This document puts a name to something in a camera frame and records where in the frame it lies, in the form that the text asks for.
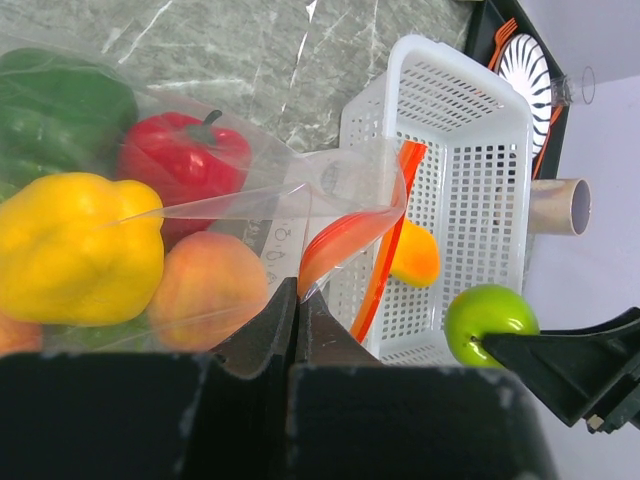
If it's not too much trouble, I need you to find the peach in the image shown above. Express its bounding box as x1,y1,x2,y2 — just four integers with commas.
0,313,43,355
147,231,269,351

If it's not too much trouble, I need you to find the orange yellow mango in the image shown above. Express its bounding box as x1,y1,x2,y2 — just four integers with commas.
390,218,440,288

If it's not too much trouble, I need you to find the yellow bell pepper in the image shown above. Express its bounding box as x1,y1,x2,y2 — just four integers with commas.
1,172,164,327

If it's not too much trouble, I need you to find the black rectangular tray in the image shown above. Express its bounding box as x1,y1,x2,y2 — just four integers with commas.
464,1,569,180

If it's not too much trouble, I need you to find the clear glass cup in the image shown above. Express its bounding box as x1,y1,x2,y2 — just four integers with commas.
550,66,596,106

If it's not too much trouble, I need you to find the beige mug purple inside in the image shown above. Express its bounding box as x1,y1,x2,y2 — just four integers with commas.
528,179,592,236

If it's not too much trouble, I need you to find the orange plastic fork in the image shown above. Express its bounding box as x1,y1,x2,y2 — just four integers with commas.
487,18,518,70

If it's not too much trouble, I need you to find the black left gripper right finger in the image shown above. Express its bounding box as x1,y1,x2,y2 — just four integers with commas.
287,294,555,479

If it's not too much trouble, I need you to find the orange plastic spoon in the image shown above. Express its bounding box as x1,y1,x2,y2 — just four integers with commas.
532,106,564,180

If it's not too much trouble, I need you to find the black white striped plate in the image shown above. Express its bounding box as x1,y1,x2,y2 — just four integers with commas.
493,33,552,158

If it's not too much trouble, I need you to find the green apple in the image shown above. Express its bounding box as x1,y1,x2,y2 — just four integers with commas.
443,284,540,368

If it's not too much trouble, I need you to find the red bell pepper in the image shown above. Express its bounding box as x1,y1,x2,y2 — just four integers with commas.
114,109,252,246

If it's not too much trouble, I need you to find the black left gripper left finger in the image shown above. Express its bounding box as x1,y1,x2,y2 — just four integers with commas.
1,278,298,479

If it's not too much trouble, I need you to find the white plastic perforated basket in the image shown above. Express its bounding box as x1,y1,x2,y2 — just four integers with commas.
339,35,533,365

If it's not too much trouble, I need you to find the clear zip bag orange zipper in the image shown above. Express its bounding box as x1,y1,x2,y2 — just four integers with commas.
1,19,426,335

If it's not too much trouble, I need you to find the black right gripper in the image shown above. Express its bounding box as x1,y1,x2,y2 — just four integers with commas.
481,307,639,434

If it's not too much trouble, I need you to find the green bell pepper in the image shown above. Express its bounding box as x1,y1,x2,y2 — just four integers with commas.
1,47,139,200

